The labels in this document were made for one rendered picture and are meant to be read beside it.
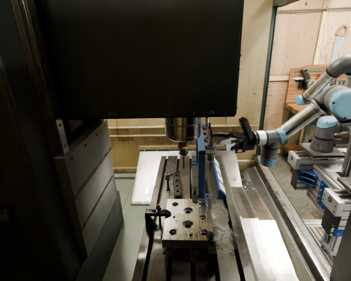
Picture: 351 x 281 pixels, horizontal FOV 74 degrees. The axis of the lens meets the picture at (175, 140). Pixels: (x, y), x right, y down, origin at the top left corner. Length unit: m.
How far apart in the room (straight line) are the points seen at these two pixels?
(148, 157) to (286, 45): 2.59
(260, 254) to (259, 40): 1.49
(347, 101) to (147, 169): 1.51
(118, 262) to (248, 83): 1.60
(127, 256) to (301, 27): 3.49
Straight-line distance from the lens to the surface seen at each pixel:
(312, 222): 2.58
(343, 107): 1.19
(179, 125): 0.94
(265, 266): 1.42
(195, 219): 1.20
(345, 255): 1.23
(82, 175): 1.07
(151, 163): 2.12
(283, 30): 3.83
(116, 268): 1.54
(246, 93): 2.07
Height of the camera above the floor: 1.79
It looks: 23 degrees down
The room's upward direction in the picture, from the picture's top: 2 degrees counter-clockwise
